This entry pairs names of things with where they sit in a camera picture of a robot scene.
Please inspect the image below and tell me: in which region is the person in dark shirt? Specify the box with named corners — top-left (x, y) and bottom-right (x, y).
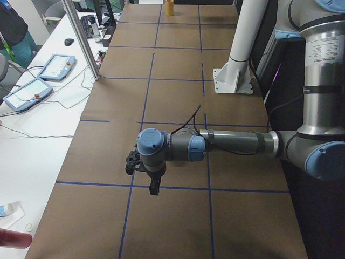
top-left (1, 1), bottom-right (37, 69)

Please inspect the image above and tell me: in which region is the aluminium frame post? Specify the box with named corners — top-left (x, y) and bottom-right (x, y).
top-left (61, 0), bottom-right (101, 81)

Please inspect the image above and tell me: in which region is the red cylinder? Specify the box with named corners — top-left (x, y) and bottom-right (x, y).
top-left (1, 229), bottom-right (33, 249)

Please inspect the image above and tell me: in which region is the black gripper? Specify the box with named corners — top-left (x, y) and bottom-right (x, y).
top-left (147, 164), bottom-right (166, 195)

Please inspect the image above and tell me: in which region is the white blue tube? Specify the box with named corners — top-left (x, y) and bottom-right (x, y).
top-left (0, 203), bottom-right (17, 218)

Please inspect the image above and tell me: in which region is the far teach pendant tablet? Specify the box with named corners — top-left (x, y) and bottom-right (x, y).
top-left (37, 54), bottom-right (76, 81)

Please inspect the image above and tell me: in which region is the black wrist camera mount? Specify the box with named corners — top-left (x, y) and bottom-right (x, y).
top-left (125, 151), bottom-right (146, 175)

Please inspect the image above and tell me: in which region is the white paper sheet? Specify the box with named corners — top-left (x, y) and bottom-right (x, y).
top-left (1, 201), bottom-right (26, 229)

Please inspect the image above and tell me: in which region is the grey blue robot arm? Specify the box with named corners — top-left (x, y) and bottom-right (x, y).
top-left (126, 1), bottom-right (344, 195)

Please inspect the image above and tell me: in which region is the white pole with base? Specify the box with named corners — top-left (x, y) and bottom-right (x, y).
top-left (213, 0), bottom-right (268, 94)

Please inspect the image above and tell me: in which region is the clear water bottle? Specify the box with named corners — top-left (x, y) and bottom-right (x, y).
top-left (90, 18), bottom-right (101, 43)

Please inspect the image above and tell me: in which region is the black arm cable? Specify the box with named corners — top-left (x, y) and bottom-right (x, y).
top-left (171, 104), bottom-right (259, 156)

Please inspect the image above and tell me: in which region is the black computer mouse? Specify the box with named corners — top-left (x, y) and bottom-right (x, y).
top-left (64, 38), bottom-right (74, 46)

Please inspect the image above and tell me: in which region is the black keyboard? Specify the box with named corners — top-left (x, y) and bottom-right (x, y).
top-left (80, 15), bottom-right (94, 39)

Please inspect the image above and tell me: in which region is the orange cup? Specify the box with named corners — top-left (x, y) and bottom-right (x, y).
top-left (164, 0), bottom-right (174, 17)

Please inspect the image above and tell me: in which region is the black monitor stand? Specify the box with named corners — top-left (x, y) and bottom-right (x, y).
top-left (93, 0), bottom-right (116, 26)

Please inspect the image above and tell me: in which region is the near teach pendant tablet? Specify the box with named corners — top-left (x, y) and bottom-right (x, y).
top-left (3, 78), bottom-right (53, 112)

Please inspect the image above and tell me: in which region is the teach pendant tablet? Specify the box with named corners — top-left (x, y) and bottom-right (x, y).
top-left (37, 54), bottom-right (76, 81)
top-left (3, 78), bottom-right (53, 112)

